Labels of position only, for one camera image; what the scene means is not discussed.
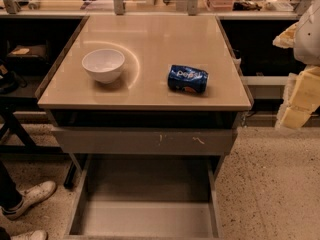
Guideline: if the white shoe lower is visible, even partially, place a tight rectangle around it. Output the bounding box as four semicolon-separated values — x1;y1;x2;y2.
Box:
10;230;48;240

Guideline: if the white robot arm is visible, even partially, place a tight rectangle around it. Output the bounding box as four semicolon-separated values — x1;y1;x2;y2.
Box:
273;0;320;129

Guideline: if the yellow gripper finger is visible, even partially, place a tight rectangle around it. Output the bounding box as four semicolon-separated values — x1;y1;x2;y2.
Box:
272;23;298;49
276;65;320;129

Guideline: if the white ceramic bowl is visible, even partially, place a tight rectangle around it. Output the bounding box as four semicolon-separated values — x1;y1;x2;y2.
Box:
82;49;125;84

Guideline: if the open grey middle drawer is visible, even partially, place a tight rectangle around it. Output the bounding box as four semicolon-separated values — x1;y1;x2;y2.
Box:
63;156;223;240

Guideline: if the grey drawer cabinet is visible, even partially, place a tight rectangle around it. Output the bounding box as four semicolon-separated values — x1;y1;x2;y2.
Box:
35;14;255;240

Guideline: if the white shoe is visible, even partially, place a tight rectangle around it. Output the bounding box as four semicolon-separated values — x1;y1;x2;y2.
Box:
10;230;48;240
0;181;57;220

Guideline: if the closed grey top drawer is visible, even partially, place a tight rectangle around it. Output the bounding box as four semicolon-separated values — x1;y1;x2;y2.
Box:
52;127;237;156

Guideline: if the white shoe upper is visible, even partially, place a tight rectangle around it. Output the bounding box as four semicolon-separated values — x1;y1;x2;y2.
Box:
0;181;57;220

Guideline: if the black table leg frame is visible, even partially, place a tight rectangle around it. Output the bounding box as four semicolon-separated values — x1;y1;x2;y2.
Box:
0;105;63;154

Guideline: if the blue pepsi can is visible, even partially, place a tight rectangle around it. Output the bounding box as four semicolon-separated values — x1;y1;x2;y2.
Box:
167;65;209;94

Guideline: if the dark trouser leg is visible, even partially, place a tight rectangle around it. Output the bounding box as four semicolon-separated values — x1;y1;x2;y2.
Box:
0;161;22;210

